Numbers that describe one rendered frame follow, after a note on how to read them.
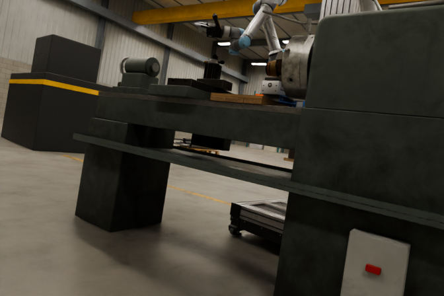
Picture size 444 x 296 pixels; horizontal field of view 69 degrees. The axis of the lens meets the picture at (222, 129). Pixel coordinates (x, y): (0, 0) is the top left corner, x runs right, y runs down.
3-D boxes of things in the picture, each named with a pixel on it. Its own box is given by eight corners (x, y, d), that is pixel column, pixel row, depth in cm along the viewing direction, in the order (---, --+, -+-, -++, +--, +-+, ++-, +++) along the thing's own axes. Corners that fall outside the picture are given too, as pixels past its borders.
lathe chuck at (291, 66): (318, 104, 168) (326, 44, 167) (295, 97, 142) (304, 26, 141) (302, 103, 173) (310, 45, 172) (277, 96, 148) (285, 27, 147)
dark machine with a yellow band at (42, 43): (104, 154, 591) (121, 50, 594) (32, 150, 500) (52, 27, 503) (64, 142, 711) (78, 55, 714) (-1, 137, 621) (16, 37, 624)
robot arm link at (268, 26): (280, 70, 241) (258, -3, 230) (269, 72, 254) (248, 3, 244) (293, 65, 245) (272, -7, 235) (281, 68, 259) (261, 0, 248)
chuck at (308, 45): (325, 105, 166) (333, 43, 165) (303, 97, 140) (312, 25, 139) (318, 104, 168) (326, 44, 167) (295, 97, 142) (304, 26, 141)
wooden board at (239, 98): (291, 115, 178) (292, 108, 178) (261, 104, 148) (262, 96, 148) (245, 110, 195) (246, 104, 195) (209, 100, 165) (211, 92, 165)
